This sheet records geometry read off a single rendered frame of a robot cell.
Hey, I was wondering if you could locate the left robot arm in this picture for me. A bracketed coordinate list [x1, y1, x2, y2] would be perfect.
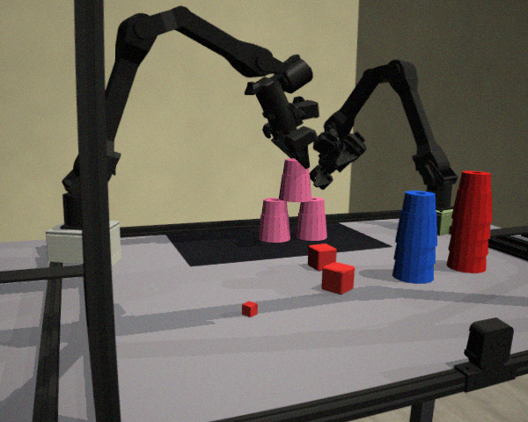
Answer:
[60, 6, 319, 230]

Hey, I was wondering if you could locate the blue cup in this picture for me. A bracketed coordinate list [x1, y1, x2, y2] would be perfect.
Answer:
[393, 244, 436, 266]
[392, 260, 434, 284]
[395, 191, 437, 248]

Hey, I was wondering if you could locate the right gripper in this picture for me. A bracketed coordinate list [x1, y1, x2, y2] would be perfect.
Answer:
[309, 134, 366, 190]

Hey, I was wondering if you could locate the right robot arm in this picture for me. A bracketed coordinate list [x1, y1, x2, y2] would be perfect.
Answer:
[313, 60, 458, 211]

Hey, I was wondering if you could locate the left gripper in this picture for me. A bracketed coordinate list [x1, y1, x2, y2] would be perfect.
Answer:
[262, 100, 318, 169]

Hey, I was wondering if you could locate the red cup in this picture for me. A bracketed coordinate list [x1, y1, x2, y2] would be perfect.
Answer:
[450, 220, 490, 241]
[447, 252, 486, 273]
[448, 236, 488, 257]
[451, 171, 492, 223]

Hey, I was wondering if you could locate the dark grey mat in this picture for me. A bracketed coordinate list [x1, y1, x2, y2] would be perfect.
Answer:
[166, 222, 393, 266]

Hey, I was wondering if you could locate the pink cup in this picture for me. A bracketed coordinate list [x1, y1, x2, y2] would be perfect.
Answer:
[258, 198, 290, 243]
[279, 159, 312, 202]
[295, 197, 327, 241]

